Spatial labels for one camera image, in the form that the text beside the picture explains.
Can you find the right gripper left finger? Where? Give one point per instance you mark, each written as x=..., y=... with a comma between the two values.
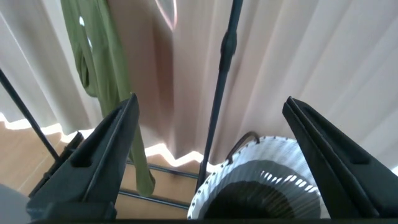
x=96, y=183

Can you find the black clothes rack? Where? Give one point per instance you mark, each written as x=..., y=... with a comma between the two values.
x=228, y=46

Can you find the white laundry basket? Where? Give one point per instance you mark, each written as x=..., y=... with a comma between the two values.
x=273, y=149

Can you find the beige curtain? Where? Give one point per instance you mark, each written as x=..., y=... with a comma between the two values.
x=295, y=62

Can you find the green long-sleeved shirt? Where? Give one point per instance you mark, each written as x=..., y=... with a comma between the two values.
x=102, y=62

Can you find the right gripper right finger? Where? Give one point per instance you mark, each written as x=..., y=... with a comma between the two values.
x=348, y=186

